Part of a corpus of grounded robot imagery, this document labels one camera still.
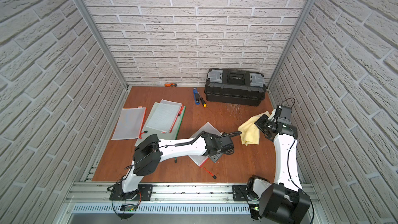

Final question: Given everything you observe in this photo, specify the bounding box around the yellow wiping cloth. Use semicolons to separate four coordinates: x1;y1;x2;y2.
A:
238;111;270;146

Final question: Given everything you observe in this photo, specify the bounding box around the white red zip document bag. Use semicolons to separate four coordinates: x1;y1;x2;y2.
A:
189;122;221;179

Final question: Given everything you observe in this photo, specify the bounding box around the red zip mesh document bag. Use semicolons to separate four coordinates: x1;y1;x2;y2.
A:
112;107;146;140

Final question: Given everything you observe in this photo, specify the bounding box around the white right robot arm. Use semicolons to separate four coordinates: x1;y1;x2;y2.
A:
247;115;312;224

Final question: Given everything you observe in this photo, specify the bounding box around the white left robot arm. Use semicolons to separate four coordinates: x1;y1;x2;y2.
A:
121;131;241;194

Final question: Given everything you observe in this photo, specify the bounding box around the green zip mesh document bag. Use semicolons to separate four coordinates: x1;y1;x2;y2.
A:
135;103;186;146

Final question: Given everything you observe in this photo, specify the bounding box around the yellow black screwdriver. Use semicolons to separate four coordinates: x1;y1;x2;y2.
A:
200;97;207;107

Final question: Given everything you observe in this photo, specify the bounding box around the blue utility knife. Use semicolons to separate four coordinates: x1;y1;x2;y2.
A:
193;88;201;105

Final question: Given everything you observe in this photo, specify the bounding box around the black plastic toolbox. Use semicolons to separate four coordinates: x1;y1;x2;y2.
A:
204;68;266;106

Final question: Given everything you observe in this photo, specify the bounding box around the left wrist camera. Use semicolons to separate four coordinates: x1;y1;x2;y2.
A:
219;131;241;152

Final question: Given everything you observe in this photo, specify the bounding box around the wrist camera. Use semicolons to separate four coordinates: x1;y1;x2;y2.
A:
219;131;241;152
274;97;295;125

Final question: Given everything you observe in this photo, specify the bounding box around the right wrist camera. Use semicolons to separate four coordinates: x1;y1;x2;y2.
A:
274;97;295;125

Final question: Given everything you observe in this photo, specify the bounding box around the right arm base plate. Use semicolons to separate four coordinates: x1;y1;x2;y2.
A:
232;185;259;202

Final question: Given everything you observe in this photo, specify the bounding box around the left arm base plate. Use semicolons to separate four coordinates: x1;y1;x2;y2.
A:
107;183;153;201

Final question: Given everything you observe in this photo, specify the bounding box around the aluminium front rail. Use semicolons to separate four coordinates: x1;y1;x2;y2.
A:
63;181;321;206

